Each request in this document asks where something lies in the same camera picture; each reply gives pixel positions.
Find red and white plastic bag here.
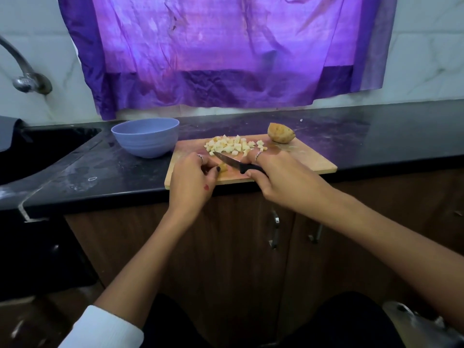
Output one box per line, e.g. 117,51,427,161
382,300,464,348

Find dark sink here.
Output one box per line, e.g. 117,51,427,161
0,125,102,186

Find black handled knife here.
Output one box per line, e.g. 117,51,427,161
213,150,269,177

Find person's right forearm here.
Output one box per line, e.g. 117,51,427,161
322,192,464,334

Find person's left hand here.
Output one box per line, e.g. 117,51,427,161
165,152,223,228

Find person's right hand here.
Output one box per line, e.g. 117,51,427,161
243,146,342,218

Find grey cloth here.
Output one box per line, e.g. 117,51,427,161
0,116,24,153

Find metal faucet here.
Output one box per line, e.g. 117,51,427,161
0,36,53,96

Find purple cloth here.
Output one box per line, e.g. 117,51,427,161
57,0,399,121

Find person's dark trousers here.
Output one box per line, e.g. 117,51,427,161
141,290,407,348

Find pile of diced potato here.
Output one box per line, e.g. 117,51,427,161
203,134,268,157

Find rounded potato end piece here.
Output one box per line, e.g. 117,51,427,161
267,123,297,144

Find metal cabinet handle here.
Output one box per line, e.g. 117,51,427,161
308,223,326,244
267,208,281,249

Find wooden cutting board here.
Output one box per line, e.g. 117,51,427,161
164,133,339,190

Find blue bowl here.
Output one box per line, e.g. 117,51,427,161
111,117,181,160

